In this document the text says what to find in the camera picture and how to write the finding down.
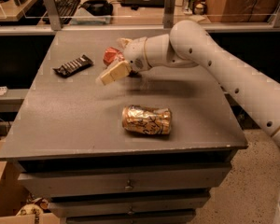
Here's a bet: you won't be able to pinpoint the chocolate rxbar wrapper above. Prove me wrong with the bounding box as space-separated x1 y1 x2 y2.
53 55 93 78

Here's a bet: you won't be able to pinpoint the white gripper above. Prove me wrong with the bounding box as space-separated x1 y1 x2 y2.
95 37 151 86

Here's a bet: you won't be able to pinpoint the grey drawer cabinet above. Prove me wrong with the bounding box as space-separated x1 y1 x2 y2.
0 29 246 224

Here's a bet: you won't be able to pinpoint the left grey metal bracket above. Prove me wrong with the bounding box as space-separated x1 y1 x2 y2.
43 0 63 31

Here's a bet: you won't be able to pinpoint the grey metal bracket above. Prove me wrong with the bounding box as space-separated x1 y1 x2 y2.
43 0 63 31
162 0 175 28

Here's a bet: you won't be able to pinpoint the brown cardboard box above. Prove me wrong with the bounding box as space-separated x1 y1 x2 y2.
206 0 280 22

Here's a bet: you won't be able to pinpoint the middle grey metal bracket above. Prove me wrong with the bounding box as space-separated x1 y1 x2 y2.
162 0 175 28

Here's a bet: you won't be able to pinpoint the top drawer knob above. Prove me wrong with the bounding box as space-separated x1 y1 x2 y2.
124 180 133 191

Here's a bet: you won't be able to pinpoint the gold crushed soda can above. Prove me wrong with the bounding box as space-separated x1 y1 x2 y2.
122 105 172 135

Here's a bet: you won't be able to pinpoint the black keyboard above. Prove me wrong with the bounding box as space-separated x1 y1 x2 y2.
48 0 81 24

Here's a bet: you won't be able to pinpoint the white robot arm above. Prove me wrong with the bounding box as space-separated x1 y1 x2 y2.
97 21 280 147

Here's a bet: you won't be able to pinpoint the black headphones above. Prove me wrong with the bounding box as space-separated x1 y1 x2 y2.
80 0 113 16

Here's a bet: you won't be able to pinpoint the red coke can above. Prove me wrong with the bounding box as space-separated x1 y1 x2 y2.
103 47 125 66

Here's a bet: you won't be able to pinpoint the drawer knob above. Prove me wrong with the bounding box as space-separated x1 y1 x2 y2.
127 206 135 216
124 180 133 191

